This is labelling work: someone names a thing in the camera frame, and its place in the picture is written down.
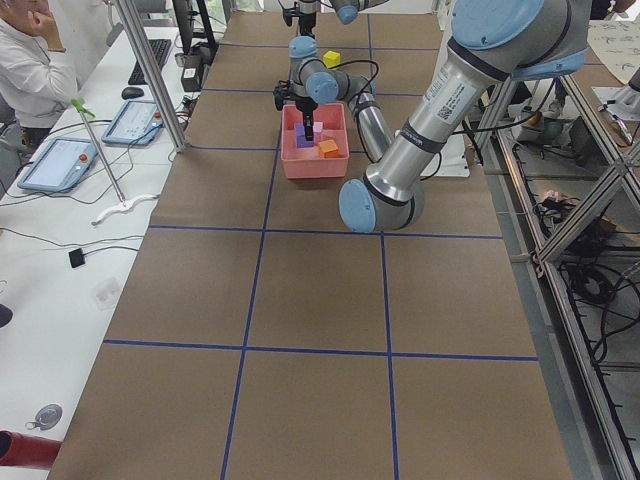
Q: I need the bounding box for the blue tape line crosswise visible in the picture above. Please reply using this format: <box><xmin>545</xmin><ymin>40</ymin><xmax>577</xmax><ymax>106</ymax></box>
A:
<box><xmin>102</xmin><ymin>339</ymin><xmax>539</xmax><ymax>362</ymax></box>
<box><xmin>189</xmin><ymin>145</ymin><xmax>279</xmax><ymax>152</ymax></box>
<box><xmin>199</xmin><ymin>87</ymin><xmax>426</xmax><ymax>98</ymax></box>
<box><xmin>148</xmin><ymin>224</ymin><xmax>503</xmax><ymax>240</ymax></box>

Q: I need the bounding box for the blue tape line right lengthwise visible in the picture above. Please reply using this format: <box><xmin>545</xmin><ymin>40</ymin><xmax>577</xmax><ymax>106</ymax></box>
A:
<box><xmin>366</xmin><ymin>13</ymin><xmax>401</xmax><ymax>480</ymax></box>

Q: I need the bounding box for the reacher grabber stick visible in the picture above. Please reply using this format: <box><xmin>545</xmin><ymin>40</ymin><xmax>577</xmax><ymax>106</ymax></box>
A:
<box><xmin>70</xmin><ymin>98</ymin><xmax>160</xmax><ymax>226</ymax></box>

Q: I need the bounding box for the aluminium frame rack right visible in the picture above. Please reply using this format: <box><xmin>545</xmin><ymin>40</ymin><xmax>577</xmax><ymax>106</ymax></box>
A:
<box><xmin>474</xmin><ymin>64</ymin><xmax>639</xmax><ymax>479</ymax></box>

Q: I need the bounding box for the purple foam block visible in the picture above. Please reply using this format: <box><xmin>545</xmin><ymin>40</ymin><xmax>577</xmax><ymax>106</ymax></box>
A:
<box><xmin>294</xmin><ymin>123</ymin><xmax>315</xmax><ymax>149</ymax></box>

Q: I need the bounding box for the seated person white shirt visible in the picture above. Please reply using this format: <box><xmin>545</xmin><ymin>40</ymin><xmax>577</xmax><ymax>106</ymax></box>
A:
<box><xmin>1</xmin><ymin>1</ymin><xmax>79</xmax><ymax>149</ymax></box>

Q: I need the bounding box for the blue tape line nearest crosswise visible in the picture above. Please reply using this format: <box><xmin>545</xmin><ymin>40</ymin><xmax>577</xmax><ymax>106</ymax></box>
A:
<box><xmin>102</xmin><ymin>339</ymin><xmax>539</xmax><ymax>362</ymax></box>

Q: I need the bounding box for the orange foam block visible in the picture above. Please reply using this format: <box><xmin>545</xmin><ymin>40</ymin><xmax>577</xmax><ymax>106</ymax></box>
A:
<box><xmin>317</xmin><ymin>139</ymin><xmax>341</xmax><ymax>159</ymax></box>

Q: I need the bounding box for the black keyboard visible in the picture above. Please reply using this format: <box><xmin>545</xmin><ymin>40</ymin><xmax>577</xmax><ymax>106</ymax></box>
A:
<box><xmin>127</xmin><ymin>38</ymin><xmax>173</xmax><ymax>86</ymax></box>

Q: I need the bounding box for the yellow foam block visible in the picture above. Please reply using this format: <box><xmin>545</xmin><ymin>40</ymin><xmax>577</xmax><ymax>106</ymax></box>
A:
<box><xmin>322</xmin><ymin>50</ymin><xmax>341</xmax><ymax>69</ymax></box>

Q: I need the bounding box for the blue tape line far crosswise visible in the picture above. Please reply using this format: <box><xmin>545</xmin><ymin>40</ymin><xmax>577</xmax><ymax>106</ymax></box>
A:
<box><xmin>199</xmin><ymin>87</ymin><xmax>426</xmax><ymax>98</ymax></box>

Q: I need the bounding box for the teach pendant tablet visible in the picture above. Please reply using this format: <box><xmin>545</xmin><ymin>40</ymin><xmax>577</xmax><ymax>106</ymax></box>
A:
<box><xmin>18</xmin><ymin>138</ymin><xmax>97</xmax><ymax>193</ymax></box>
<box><xmin>101</xmin><ymin>99</ymin><xmax>164</xmax><ymax>146</ymax></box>

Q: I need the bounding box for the red cylinder object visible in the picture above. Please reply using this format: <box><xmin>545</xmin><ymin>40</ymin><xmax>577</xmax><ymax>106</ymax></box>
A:
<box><xmin>1</xmin><ymin>430</ymin><xmax>62</xmax><ymax>470</ymax></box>

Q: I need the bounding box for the blue tape line lengthwise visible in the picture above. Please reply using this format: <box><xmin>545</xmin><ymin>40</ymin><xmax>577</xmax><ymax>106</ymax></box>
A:
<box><xmin>219</xmin><ymin>126</ymin><xmax>282</xmax><ymax>480</ymax></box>
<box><xmin>366</xmin><ymin>13</ymin><xmax>401</xmax><ymax>480</ymax></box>

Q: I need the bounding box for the light pink foam block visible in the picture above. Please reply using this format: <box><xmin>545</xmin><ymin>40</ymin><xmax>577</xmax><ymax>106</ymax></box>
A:
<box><xmin>313</xmin><ymin>121</ymin><xmax>324</xmax><ymax>143</ymax></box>

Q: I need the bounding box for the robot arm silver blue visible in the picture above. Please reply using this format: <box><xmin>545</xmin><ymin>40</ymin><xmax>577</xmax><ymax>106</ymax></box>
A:
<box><xmin>279</xmin><ymin>0</ymin><xmax>387</xmax><ymax>38</ymax></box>
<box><xmin>274</xmin><ymin>1</ymin><xmax>591</xmax><ymax>233</ymax></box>

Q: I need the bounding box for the round metal desk grommet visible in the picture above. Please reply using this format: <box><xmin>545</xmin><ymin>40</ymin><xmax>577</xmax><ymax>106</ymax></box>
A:
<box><xmin>25</xmin><ymin>403</ymin><xmax>63</xmax><ymax>431</ymax></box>

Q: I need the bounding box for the small black square device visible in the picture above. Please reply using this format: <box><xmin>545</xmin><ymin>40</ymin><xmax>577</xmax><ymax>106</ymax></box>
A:
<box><xmin>68</xmin><ymin>248</ymin><xmax>86</xmax><ymax>269</ymax></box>

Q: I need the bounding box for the near teach pendant tablet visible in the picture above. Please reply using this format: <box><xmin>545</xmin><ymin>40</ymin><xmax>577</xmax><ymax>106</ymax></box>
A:
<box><xmin>18</xmin><ymin>138</ymin><xmax>97</xmax><ymax>193</ymax></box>

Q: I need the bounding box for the black box on desk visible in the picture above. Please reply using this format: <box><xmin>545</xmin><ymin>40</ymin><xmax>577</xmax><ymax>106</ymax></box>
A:
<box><xmin>174</xmin><ymin>43</ymin><xmax>217</xmax><ymax>93</ymax></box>

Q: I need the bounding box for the blue tape line middle crosswise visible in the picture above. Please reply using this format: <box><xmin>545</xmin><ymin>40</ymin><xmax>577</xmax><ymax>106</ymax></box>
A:
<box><xmin>148</xmin><ymin>224</ymin><xmax>503</xmax><ymax>240</ymax></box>

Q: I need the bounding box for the black computer mouse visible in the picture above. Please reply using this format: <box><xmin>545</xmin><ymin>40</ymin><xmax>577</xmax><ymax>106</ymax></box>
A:
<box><xmin>121</xmin><ymin>86</ymin><xmax>145</xmax><ymax>100</ymax></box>

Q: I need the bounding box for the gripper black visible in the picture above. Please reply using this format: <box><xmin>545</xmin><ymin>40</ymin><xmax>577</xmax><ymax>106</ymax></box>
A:
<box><xmin>282</xmin><ymin>4</ymin><xmax>317</xmax><ymax>38</ymax></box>
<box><xmin>273</xmin><ymin>80</ymin><xmax>317</xmax><ymax>140</ymax></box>

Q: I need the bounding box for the brown paper table cover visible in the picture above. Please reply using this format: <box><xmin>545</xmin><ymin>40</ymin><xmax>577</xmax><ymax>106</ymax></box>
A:
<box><xmin>51</xmin><ymin>13</ymin><xmax>572</xmax><ymax>479</ymax></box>

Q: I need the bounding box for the aluminium frame post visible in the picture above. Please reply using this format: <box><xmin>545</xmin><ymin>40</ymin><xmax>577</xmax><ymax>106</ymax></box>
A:
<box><xmin>114</xmin><ymin>0</ymin><xmax>186</xmax><ymax>153</ymax></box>

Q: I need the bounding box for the black cable bundle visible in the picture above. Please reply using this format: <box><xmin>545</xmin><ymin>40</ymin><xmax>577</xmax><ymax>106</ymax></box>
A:
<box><xmin>529</xmin><ymin>194</ymin><xmax>640</xmax><ymax>361</ymax></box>

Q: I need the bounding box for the pink plastic bin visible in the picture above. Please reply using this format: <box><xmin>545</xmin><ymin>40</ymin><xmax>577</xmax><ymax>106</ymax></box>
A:
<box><xmin>280</xmin><ymin>103</ymin><xmax>350</xmax><ymax>179</ymax></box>

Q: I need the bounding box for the far teach pendant tablet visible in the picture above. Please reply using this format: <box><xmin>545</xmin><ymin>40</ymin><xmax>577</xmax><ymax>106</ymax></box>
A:
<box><xmin>101</xmin><ymin>99</ymin><xmax>164</xmax><ymax>146</ymax></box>

